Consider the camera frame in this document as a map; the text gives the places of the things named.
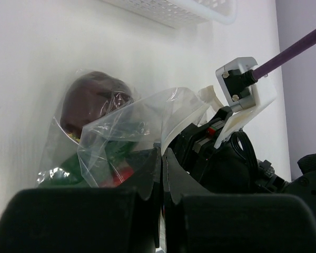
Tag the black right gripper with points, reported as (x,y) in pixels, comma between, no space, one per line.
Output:
(230,168)

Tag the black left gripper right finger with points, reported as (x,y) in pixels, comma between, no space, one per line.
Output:
(197,220)

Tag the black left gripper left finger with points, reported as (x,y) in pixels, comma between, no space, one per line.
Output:
(121,219)

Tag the red fake chili pepper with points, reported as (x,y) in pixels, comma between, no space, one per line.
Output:
(117,177)

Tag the green fake cucumber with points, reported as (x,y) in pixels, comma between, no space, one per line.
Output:
(116,156)

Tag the clear polka dot zip bag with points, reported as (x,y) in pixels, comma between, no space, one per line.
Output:
(151,121)

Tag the dark maroon fake fruit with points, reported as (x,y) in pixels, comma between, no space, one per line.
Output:
(90,97)

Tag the white perforated plastic basket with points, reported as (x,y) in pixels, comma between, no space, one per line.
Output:
(179,14)

